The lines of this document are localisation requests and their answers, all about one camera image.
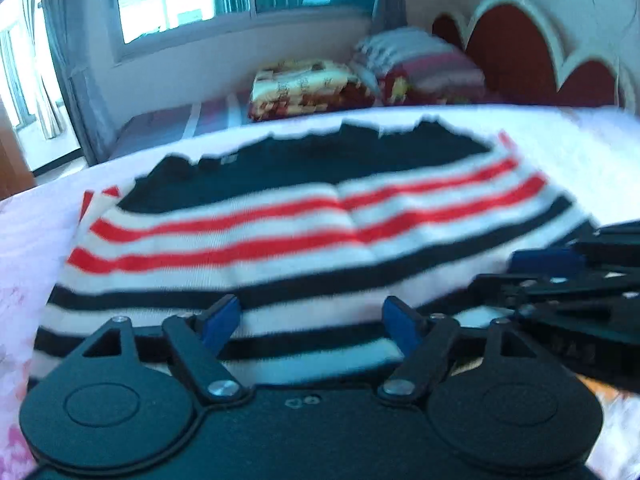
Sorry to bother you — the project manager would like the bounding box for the striped mattress cover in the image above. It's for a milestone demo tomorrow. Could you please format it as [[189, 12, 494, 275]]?
[[110, 92, 256, 158]]

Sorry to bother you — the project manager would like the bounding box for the sliding glass window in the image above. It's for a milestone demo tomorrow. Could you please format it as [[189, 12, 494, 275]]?
[[107, 0, 378, 63]]

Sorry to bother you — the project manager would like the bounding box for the brown wooden door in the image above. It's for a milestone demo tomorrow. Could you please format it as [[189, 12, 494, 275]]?
[[0, 100, 36, 201]]

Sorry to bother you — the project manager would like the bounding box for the white doorway curtain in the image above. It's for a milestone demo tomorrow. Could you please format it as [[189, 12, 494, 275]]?
[[17, 0, 66, 141]]

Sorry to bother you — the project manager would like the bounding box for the folded yellow printed blanket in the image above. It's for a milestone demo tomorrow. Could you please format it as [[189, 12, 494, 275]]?
[[248, 59, 381, 122]]

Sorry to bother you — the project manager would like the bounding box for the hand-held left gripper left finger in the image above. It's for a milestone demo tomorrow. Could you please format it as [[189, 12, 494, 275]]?
[[65, 294, 251, 409]]

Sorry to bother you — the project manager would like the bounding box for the striped pillow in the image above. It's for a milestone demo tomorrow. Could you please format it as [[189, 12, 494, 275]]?
[[350, 27, 488, 93]]

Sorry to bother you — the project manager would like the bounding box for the red patterned blanket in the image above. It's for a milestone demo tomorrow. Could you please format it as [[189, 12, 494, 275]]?
[[382, 76, 501, 106]]

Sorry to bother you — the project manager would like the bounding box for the floral bed sheet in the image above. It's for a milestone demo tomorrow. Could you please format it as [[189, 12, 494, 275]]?
[[0, 102, 640, 480]]

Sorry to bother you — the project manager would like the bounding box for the red scalloped headboard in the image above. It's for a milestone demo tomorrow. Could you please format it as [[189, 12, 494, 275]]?
[[431, 0, 631, 111]]

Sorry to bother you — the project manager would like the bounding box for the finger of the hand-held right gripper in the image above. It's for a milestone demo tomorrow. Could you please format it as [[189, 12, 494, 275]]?
[[472, 272, 640, 311], [509, 220, 640, 276]]

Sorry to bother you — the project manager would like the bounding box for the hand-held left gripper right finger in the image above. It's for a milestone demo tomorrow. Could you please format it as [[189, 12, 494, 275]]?
[[377, 296, 539, 408]]

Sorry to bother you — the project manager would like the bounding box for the striped knit sweater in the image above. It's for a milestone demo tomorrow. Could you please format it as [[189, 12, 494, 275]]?
[[27, 115, 601, 391]]

